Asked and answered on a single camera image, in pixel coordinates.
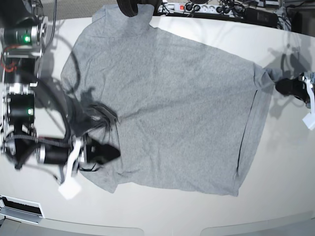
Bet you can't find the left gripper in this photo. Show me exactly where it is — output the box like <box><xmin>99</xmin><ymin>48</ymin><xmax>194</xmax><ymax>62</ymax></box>
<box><xmin>275</xmin><ymin>71</ymin><xmax>315</xmax><ymax>108</ymax></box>

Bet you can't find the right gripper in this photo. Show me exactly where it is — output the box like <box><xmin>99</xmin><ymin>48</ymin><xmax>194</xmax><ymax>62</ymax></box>
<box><xmin>35</xmin><ymin>137</ymin><xmax>121</xmax><ymax>172</ymax></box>

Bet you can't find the grey t-shirt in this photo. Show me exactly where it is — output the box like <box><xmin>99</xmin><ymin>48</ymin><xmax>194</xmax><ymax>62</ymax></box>
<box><xmin>61</xmin><ymin>4</ymin><xmax>283</xmax><ymax>196</ymax></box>

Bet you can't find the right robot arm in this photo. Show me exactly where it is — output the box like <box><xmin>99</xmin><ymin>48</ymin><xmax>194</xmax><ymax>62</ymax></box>
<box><xmin>0</xmin><ymin>0</ymin><xmax>121</xmax><ymax>170</ymax></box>

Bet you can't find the black power adapter box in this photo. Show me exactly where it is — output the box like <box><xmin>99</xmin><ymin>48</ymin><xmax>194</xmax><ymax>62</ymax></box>
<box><xmin>244</xmin><ymin>8</ymin><xmax>278</xmax><ymax>28</ymax></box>

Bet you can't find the black wheel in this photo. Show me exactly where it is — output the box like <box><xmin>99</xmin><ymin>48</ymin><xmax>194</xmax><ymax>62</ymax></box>
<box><xmin>117</xmin><ymin>0</ymin><xmax>162</xmax><ymax>17</ymax></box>

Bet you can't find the white power strip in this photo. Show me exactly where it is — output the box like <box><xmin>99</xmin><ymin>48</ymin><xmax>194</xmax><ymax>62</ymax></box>
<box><xmin>157</xmin><ymin>2</ymin><xmax>245</xmax><ymax>17</ymax></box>

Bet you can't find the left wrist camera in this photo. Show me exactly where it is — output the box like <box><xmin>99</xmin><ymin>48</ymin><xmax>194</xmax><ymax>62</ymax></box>
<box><xmin>302</xmin><ymin>113</ymin><xmax>315</xmax><ymax>130</ymax></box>

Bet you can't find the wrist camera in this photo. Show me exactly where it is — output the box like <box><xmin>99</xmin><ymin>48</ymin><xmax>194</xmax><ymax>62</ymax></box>
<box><xmin>302</xmin><ymin>113</ymin><xmax>315</xmax><ymax>130</ymax></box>
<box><xmin>58</xmin><ymin>178</ymin><xmax>82</xmax><ymax>200</ymax></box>

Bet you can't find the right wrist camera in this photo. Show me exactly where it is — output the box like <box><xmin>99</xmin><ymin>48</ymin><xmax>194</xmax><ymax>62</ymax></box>
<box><xmin>58</xmin><ymin>178</ymin><xmax>82</xmax><ymax>200</ymax></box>

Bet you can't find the white slotted bracket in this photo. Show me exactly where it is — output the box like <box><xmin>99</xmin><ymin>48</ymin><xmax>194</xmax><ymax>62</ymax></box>
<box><xmin>0</xmin><ymin>195</ymin><xmax>45</xmax><ymax>224</ymax></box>

